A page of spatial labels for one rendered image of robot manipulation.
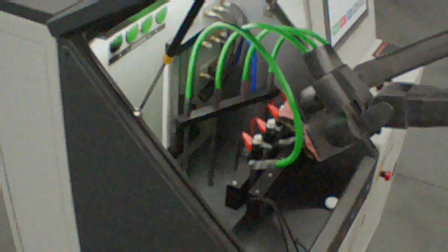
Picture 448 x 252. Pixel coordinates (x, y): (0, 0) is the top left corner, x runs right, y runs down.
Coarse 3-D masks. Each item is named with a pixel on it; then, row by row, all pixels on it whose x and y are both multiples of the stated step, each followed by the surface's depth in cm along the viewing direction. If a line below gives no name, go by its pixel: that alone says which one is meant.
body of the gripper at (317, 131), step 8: (336, 112) 108; (320, 120) 107; (328, 120) 106; (336, 120) 102; (312, 128) 106; (320, 128) 106; (328, 128) 105; (336, 128) 102; (312, 136) 106; (320, 136) 106; (328, 136) 105; (336, 136) 102; (320, 144) 106; (328, 144) 106; (336, 144) 105; (344, 144) 103; (352, 144) 108; (320, 152) 106; (328, 152) 106; (336, 152) 107
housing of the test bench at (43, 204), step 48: (0, 0) 115; (48, 0) 115; (0, 48) 123; (48, 48) 116; (0, 96) 132; (48, 96) 124; (0, 144) 143; (48, 144) 132; (48, 192) 143; (48, 240) 155
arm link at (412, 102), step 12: (396, 84) 95; (408, 84) 94; (384, 96) 91; (396, 96) 90; (408, 96) 90; (420, 96) 89; (432, 96) 89; (444, 96) 88; (396, 108) 91; (408, 108) 90; (420, 108) 89; (432, 108) 89; (444, 108) 88; (396, 120) 92; (408, 120) 91; (420, 120) 90; (432, 120) 90; (444, 120) 89
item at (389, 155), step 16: (272, 0) 168; (288, 0) 165; (304, 0) 164; (320, 0) 174; (368, 0) 219; (288, 16) 168; (304, 16) 166; (320, 16) 176; (368, 16) 221; (320, 32) 177; (368, 32) 223; (352, 48) 207; (352, 64) 211; (416, 80) 217; (384, 144) 181; (400, 144) 239; (384, 160) 197; (384, 192) 246; (368, 208) 203; (368, 224) 228; (368, 240) 259
